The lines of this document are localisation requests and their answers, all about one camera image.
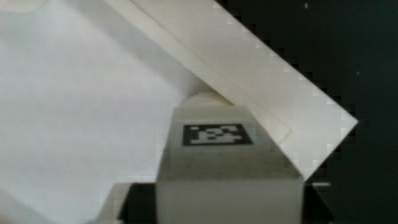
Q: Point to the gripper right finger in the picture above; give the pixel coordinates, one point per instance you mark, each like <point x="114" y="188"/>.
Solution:
<point x="316" y="213"/>

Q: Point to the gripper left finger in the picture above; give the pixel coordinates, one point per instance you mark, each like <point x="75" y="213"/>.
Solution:
<point x="130" y="204"/>

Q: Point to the white leg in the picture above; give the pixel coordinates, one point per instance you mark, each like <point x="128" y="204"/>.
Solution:
<point x="228" y="182"/>

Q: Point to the white square tabletop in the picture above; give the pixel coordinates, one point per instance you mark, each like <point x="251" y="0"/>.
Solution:
<point x="105" y="61"/>

